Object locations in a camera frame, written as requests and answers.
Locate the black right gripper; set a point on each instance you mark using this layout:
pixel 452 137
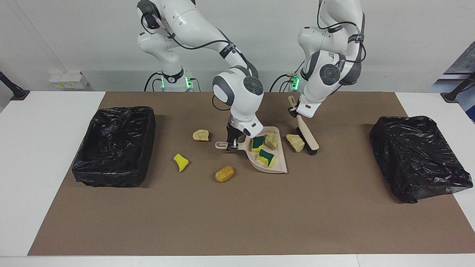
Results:
pixel 233 132

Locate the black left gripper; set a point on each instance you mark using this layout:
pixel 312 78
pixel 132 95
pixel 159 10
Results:
pixel 293 112

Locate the yellow green scrub sponge piece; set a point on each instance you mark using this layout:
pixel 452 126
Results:
pixel 257 144
pixel 266 158

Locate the beige hand brush black bristles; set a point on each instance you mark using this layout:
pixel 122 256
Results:
pixel 310 137

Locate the orange brown bread roll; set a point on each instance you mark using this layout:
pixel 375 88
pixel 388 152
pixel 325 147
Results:
pixel 224 174

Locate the beige orange bread chunk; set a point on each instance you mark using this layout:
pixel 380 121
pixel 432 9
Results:
pixel 295 142

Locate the pale beige bread chunk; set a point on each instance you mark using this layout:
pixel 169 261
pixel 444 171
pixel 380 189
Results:
pixel 200 135
pixel 271 141

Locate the beige plastic dustpan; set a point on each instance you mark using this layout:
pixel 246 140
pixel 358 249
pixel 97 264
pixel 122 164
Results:
pixel 278 165

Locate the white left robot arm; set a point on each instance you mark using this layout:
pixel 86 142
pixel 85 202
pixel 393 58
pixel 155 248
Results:
pixel 326 74

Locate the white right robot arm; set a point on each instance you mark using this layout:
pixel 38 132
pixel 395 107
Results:
pixel 237 92

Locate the open bin with black bag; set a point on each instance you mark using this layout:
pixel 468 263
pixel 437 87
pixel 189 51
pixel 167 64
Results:
pixel 111 148

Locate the brown table mat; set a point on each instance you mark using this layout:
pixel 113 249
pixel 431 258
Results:
pixel 185 222

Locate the box wrapped in black bag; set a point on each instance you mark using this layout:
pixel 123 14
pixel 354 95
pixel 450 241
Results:
pixel 415 155

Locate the black table clamp stand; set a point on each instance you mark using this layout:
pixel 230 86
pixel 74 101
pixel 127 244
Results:
pixel 16 92
pixel 451 97

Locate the grey blue background equipment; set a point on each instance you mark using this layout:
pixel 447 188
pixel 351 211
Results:
pixel 464 63

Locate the white wall socket box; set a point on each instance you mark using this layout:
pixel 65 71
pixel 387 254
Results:
pixel 68 81

